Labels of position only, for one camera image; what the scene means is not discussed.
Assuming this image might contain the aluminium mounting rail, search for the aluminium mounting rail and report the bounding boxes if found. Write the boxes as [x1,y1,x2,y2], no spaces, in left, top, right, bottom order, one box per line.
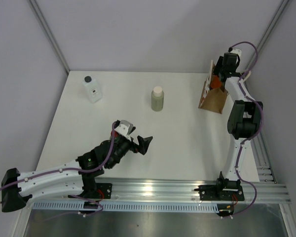
[93,178,292,204]

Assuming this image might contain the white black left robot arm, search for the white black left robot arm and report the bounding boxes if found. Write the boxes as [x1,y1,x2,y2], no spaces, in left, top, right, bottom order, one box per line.
[0,120,153,213]

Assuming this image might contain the clear bottle black cap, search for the clear bottle black cap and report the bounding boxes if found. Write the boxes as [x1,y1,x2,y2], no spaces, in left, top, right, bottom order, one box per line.
[82,76,102,103]

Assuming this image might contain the white slotted cable duct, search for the white slotted cable duct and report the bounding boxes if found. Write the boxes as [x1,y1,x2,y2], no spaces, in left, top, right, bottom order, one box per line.
[33,200,219,213]

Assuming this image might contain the green bottle white cap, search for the green bottle white cap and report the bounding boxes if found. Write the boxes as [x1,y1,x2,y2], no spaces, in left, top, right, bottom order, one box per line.
[151,86,164,112]

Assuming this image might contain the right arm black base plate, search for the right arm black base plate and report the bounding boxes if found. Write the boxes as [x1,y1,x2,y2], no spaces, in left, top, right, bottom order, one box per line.
[194,185,245,201]

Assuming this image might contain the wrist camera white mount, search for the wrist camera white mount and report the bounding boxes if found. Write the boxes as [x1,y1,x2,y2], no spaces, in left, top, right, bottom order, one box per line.
[114,120,136,137]
[228,47,242,57]

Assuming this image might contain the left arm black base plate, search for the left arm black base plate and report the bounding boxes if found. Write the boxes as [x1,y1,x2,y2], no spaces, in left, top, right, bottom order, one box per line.
[77,183,112,199]

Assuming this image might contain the dark green bottle red cap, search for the dark green bottle red cap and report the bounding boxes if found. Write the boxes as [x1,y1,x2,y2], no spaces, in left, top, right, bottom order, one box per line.
[111,131,119,139]

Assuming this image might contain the orange bottle blue cap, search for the orange bottle blue cap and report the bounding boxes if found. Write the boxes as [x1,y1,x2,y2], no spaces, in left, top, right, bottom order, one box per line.
[210,76,222,89]

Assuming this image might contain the watermelon canvas tote bag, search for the watermelon canvas tote bag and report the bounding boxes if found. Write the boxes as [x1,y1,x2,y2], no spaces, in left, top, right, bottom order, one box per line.
[198,60,252,115]

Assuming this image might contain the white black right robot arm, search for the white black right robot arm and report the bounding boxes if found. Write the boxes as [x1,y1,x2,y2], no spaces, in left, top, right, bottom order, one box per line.
[195,50,263,201]

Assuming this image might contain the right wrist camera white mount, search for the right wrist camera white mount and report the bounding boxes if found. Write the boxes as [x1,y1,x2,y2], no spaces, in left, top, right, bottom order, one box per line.
[228,47,242,57]

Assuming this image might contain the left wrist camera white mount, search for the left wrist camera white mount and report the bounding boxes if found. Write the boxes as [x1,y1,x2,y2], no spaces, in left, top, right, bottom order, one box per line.
[114,120,136,137]

